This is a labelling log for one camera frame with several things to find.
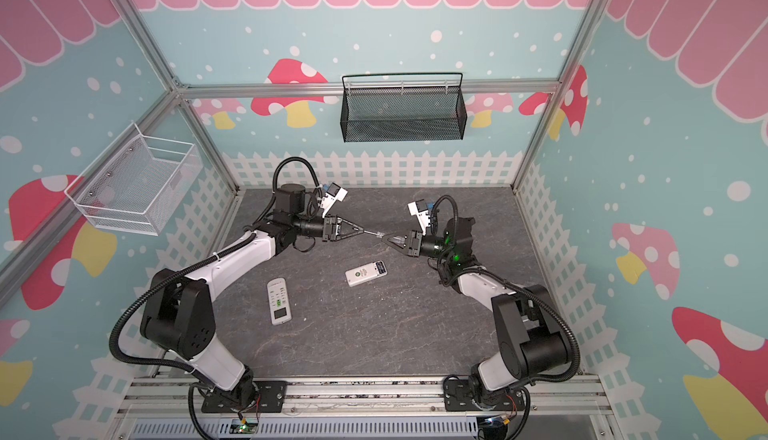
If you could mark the clear handle screwdriver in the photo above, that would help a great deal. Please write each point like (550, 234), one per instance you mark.
(379, 235)

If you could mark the white remote with green buttons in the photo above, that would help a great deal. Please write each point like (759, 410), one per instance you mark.
(279, 305)

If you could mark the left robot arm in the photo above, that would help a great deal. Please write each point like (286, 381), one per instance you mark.
(177, 309)

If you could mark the black mesh wall basket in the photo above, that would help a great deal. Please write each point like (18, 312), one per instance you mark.
(403, 107)

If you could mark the white wire wall basket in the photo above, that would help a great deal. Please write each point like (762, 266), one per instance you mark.
(137, 184)

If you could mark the white remote with batteries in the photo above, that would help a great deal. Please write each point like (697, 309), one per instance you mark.
(365, 273)

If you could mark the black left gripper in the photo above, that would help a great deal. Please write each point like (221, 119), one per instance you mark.
(330, 228)

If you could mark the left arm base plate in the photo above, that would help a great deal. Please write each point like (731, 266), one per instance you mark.
(250, 396)

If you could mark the aluminium frame post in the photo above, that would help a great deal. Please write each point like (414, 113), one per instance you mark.
(174, 88)

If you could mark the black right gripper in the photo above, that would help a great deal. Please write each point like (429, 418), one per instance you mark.
(411, 242)

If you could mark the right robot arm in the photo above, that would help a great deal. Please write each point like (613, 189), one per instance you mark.
(535, 343)

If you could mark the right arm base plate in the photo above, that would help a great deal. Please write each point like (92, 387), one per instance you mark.
(462, 394)

